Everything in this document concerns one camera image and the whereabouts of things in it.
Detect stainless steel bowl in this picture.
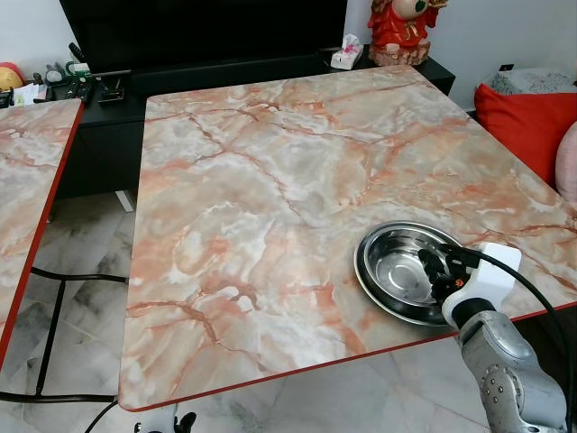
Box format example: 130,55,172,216
354,221,479,327

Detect pink cushion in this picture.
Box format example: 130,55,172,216
556,122,577,204

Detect red cushion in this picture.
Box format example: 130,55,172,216
473,83,577,189

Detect grey speckled seat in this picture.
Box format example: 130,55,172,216
491,67,577,97

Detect white tissue pack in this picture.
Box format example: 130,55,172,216
330,34,365,71

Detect red ceramic figurine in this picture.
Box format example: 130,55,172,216
368,0,449,68

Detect black white robot foot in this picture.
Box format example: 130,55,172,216
135,410,198,433

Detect black television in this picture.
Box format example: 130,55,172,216
59,0,349,74

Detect black desk tray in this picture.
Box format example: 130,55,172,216
94,69,133,103

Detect white paper cards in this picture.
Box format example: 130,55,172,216
11,83,47,106

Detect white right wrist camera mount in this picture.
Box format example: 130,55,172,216
442,242,523,327

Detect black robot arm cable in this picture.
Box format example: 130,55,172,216
455,248,577,433

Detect black metal table frame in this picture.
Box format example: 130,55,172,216
0,266,128,403

